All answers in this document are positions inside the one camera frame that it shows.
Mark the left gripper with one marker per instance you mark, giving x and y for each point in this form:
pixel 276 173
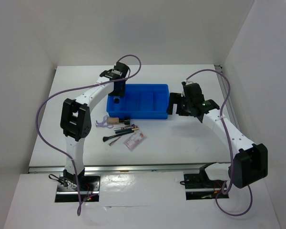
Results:
pixel 120 93

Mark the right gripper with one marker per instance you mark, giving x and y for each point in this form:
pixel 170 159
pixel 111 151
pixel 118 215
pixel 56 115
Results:
pixel 177 98

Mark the purple eyelash curler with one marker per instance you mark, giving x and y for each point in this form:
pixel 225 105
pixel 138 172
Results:
pixel 103 123

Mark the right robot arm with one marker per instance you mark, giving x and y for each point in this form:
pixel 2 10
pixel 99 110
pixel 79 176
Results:
pixel 249 161

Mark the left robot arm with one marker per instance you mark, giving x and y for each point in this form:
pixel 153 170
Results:
pixel 76 117

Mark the black makeup brush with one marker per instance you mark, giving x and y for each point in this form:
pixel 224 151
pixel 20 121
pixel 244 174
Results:
pixel 106 138

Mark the blue compartment tray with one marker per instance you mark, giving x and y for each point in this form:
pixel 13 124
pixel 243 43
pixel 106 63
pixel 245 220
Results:
pixel 141 101

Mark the clear tube black cap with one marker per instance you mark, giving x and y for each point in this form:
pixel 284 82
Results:
pixel 116 100

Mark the clear packet with print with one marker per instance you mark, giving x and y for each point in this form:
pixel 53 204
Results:
pixel 134 140

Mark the silver hair clip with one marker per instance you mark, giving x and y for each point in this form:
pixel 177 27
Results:
pixel 112 142

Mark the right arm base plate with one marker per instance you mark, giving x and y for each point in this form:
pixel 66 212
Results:
pixel 199 188

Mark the aluminium rail front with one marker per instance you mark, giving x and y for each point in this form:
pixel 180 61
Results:
pixel 123 168

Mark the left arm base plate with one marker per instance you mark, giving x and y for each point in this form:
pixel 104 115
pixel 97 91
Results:
pixel 66 191

